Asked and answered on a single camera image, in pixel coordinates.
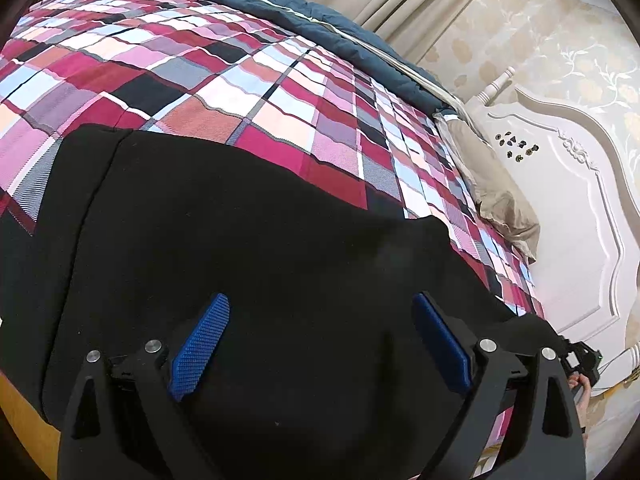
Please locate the wooden bed frame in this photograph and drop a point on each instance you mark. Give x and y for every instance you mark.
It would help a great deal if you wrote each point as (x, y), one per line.
(25, 425)

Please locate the beige pillow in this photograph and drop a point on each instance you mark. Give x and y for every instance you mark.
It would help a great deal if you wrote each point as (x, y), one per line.
(495, 200)

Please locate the plaid bed sheet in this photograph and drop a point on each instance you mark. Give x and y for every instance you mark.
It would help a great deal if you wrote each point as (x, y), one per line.
(280, 110)

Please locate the white carved headboard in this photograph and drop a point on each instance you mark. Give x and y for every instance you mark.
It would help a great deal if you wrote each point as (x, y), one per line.
(575, 240)

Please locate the blue quilt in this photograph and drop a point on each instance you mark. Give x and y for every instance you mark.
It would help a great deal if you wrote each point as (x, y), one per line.
(310, 20)

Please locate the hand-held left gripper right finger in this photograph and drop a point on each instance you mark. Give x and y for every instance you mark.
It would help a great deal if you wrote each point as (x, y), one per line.
(440, 340)

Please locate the black pants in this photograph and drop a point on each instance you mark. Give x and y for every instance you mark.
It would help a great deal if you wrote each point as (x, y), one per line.
(280, 260)

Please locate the person's right hand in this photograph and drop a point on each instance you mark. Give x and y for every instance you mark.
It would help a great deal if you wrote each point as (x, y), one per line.
(581, 400)

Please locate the group of dark stickers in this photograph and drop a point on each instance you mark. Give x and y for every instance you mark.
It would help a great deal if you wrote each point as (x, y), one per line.
(534, 149)

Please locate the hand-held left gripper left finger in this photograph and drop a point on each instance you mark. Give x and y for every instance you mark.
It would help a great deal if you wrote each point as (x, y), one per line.
(202, 340)

